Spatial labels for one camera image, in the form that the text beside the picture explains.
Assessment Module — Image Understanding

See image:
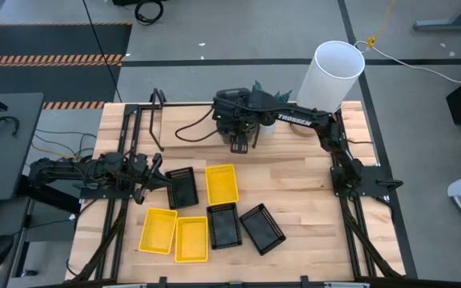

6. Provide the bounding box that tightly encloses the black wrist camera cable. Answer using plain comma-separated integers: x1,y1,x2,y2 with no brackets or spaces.
174,106,220,144

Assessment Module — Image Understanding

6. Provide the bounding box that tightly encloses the black metal rig frame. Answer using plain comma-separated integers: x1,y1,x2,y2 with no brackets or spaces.
66,102,406,288

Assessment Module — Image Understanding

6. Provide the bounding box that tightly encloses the wooden shelf with black frame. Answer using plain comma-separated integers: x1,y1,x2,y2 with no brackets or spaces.
148,85,262,152

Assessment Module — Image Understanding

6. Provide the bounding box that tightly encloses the dark lower desk surface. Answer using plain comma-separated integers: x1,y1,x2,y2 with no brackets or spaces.
0,195,31,288

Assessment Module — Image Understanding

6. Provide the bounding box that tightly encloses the white cable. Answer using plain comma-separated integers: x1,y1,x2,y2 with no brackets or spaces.
353,39,461,85

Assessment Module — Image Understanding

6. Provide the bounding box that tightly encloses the black hazard-striped floor mat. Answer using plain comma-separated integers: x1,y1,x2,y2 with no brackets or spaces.
0,22,134,110

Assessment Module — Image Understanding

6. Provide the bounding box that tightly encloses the coiled black cable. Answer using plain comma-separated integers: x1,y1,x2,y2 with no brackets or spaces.
134,0,165,26

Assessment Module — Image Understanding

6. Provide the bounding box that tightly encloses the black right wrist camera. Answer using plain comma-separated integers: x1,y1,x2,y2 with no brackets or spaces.
213,87,252,120

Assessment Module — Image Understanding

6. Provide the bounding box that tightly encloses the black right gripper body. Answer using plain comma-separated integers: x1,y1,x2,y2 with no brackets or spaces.
216,110,262,139

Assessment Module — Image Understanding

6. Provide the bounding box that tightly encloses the green snake plant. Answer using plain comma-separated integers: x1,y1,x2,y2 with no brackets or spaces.
253,79,294,105

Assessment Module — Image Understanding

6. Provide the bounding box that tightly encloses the white lamp with wooden base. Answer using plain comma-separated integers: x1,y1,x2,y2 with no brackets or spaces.
289,40,366,138

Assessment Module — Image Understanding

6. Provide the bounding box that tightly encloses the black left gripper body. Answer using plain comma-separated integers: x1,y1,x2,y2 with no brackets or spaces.
132,153,164,205

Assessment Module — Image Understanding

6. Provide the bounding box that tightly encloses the yellow cable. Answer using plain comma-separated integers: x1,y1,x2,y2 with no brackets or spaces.
367,0,398,49

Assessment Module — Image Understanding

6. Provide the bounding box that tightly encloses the long thin black cable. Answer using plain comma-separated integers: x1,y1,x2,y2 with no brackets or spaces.
82,0,123,103

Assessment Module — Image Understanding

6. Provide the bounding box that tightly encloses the black perforated plastic basket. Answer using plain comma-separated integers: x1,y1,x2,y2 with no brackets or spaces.
206,202,243,250
164,166,199,210
239,202,287,257

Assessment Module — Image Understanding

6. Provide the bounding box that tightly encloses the dark grey desk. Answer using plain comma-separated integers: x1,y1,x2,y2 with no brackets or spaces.
0,92,44,202

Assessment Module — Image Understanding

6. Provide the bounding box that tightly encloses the grey metal table leg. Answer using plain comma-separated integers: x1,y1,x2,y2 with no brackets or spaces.
412,0,461,32

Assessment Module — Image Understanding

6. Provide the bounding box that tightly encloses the white plant pot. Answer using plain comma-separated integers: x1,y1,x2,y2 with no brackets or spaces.
259,121,278,136

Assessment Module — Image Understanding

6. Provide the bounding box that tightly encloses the yellow plastic basket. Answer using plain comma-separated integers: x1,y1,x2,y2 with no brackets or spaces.
138,206,178,255
205,163,240,206
174,216,209,264

